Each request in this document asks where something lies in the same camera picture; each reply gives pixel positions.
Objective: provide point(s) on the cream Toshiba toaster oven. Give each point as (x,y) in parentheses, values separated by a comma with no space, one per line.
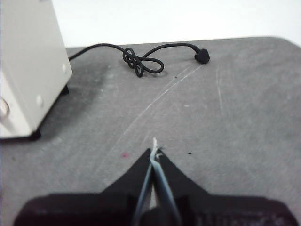
(30,58)

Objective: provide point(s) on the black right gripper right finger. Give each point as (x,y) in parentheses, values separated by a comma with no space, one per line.
(211,209)

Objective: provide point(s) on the cream oven timer knob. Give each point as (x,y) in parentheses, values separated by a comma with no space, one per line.
(3,110)

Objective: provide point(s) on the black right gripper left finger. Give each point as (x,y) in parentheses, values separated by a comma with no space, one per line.
(113,207)

